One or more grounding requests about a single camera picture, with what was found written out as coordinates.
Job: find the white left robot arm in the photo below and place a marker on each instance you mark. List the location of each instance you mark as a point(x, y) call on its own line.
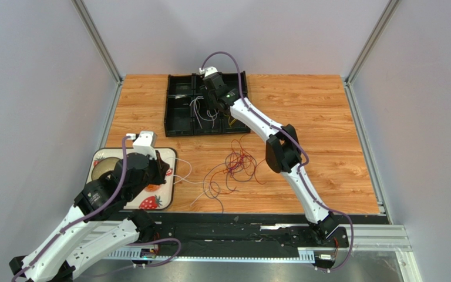
point(63, 256)

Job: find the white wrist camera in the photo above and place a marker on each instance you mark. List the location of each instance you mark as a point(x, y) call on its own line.
point(207, 71)
point(143, 143)

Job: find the beige bowl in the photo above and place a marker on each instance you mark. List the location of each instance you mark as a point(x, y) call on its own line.
point(102, 166)

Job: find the orange cup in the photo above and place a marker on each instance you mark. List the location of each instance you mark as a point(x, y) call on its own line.
point(152, 188)

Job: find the black compartment organizer box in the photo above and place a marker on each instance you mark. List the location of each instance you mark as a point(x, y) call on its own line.
point(186, 113)

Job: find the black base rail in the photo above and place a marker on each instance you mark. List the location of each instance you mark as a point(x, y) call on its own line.
point(237, 235)

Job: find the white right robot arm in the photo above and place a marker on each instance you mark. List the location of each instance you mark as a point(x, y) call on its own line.
point(283, 153)

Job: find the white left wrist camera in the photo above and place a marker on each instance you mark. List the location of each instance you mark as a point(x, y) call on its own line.
point(143, 143)

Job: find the strawberry print tray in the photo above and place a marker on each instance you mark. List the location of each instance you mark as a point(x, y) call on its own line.
point(158, 200)

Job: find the aluminium frame rail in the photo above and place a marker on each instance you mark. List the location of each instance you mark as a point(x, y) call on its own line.
point(96, 37)

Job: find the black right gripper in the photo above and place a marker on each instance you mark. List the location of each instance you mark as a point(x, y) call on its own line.
point(211, 91)

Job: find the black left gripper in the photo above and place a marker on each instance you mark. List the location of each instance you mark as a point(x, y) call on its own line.
point(162, 168)

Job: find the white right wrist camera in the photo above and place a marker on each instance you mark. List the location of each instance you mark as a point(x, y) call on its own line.
point(207, 71)

